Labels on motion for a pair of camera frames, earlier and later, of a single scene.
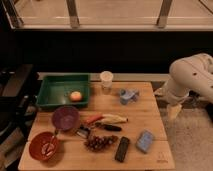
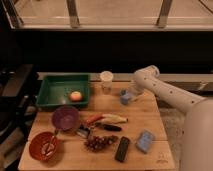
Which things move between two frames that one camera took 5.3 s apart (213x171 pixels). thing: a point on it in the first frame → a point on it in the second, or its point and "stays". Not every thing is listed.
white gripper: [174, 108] → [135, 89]
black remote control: [122, 148] stays
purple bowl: [66, 118] stays
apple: [75, 96] stays
